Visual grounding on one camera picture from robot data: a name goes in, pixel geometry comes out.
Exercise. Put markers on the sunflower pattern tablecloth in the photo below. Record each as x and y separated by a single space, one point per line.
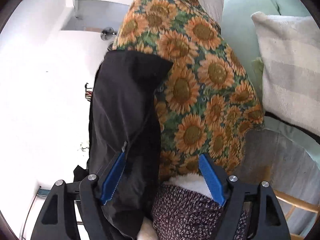
206 104

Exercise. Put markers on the light green sofa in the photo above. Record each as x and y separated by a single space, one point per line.
239 31

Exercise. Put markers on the black jacket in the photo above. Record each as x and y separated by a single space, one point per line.
122 118

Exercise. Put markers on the wooden chair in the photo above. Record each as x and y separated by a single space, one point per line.
297 203

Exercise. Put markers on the beige striped cushion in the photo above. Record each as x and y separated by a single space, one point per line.
289 47

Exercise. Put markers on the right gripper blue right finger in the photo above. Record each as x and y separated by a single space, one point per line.
215 177

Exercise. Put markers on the floral patterned sleeve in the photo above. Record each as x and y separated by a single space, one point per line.
183 209

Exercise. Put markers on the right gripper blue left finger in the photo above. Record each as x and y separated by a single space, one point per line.
110 177

